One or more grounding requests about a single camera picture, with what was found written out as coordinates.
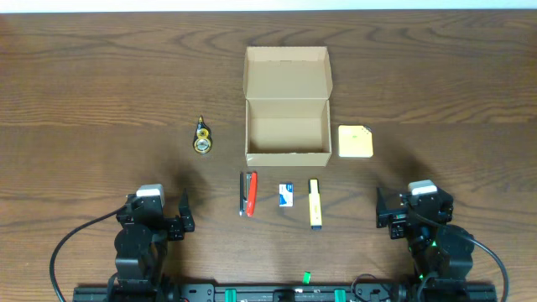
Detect yellow spiral notepad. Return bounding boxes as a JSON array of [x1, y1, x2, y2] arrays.
[[338, 125, 373, 158]]

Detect yellow highlighter pen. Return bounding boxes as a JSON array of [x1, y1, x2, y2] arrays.
[[309, 179, 322, 230]]

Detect blue white staples box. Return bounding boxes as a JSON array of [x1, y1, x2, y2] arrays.
[[279, 183, 294, 207]]

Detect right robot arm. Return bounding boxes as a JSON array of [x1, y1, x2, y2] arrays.
[[376, 187, 474, 282]]

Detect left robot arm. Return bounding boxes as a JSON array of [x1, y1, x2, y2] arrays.
[[114, 185, 195, 293]]

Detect yellow correction tape dispenser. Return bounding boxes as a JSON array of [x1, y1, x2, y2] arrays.
[[193, 116, 212, 154]]

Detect red black stapler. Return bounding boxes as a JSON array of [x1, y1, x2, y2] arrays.
[[239, 172, 258, 217]]

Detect green tape piece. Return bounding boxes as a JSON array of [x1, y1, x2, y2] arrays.
[[303, 272, 311, 284]]

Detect open cardboard box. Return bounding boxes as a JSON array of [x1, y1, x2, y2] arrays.
[[243, 46, 332, 167]]

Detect black mounting rail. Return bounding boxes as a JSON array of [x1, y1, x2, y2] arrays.
[[71, 283, 498, 302]]

